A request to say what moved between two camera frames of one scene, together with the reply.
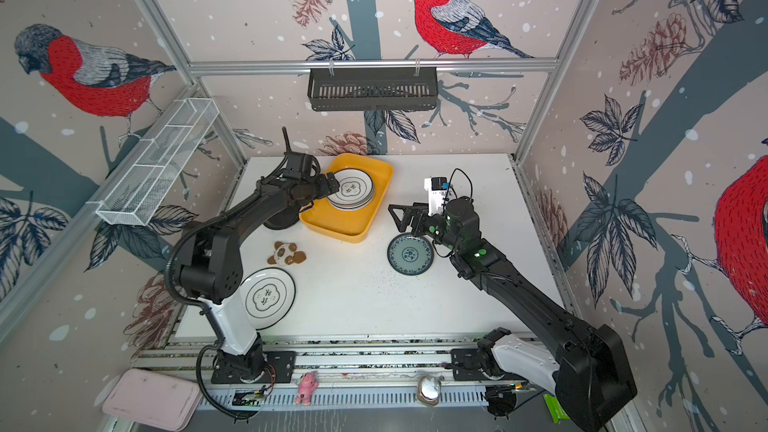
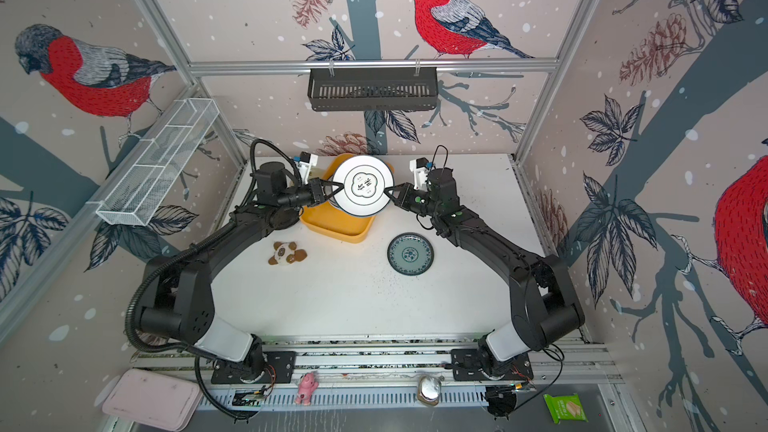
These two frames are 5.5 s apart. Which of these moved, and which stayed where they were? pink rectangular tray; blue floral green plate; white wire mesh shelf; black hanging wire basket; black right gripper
Moved: black right gripper
Stayed: pink rectangular tray; white wire mesh shelf; blue floral green plate; black hanging wire basket
